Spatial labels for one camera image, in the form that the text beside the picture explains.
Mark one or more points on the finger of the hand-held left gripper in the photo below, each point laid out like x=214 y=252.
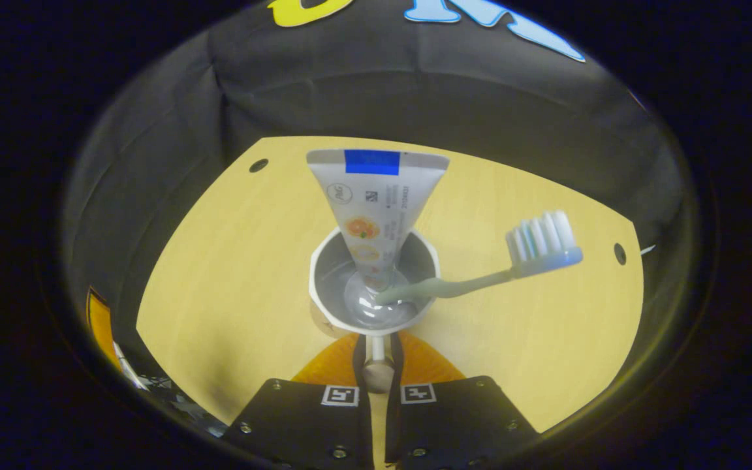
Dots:
x=103 y=326

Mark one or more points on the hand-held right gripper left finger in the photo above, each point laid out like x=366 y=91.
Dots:
x=364 y=424

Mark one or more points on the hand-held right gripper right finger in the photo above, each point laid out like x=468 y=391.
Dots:
x=394 y=424

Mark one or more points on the white cup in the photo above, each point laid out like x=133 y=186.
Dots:
x=333 y=281

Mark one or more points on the white toothpaste tube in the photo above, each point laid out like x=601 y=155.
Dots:
x=373 y=196

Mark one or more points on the white toothbrush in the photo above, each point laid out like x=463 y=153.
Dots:
x=539 y=245

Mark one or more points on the wooden desktop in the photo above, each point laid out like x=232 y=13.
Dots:
x=232 y=274

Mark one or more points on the small white strip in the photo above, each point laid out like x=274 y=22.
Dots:
x=647 y=249

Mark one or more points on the black backdrop cloth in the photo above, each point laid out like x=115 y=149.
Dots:
x=382 y=91

